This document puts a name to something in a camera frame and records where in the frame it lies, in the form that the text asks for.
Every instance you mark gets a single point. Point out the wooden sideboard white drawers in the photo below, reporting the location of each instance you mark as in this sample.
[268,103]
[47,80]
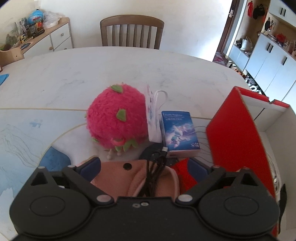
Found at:
[53,39]

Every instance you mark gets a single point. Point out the blue illustrated table mat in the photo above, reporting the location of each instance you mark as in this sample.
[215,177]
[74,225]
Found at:
[26,136]

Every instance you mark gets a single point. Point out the brown wooden chair far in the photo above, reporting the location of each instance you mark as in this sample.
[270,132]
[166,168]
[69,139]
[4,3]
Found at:
[132,31]

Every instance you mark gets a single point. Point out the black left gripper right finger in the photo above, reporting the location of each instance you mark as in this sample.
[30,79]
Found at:
[213,187]

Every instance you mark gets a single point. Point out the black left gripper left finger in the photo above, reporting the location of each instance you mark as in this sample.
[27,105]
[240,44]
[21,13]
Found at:
[73,183]

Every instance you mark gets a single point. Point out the white handbag on shelf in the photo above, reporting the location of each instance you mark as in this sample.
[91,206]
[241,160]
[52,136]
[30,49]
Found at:
[246,44]

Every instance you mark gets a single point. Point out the white tall cabinet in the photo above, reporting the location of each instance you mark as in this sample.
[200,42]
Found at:
[269,68]

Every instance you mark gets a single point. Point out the blue tissue box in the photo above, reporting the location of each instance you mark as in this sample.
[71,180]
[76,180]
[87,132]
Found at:
[178,134]

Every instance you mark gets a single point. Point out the pink dragon fruit plush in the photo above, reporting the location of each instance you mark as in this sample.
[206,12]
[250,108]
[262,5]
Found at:
[116,119]

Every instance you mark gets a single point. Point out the wooden desk organizer box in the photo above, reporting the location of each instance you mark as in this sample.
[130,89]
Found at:
[10,56]

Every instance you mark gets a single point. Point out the white patterned small bag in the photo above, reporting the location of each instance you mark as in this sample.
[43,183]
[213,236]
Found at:
[153,103]

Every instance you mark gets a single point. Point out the red white cardboard box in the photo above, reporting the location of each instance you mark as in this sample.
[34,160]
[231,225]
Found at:
[250,131]

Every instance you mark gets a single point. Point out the red patterned rug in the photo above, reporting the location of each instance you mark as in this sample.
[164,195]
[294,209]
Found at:
[220,59]

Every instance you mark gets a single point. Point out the pink felt pouch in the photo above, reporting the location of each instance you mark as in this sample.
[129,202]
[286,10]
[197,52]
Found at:
[128,179]

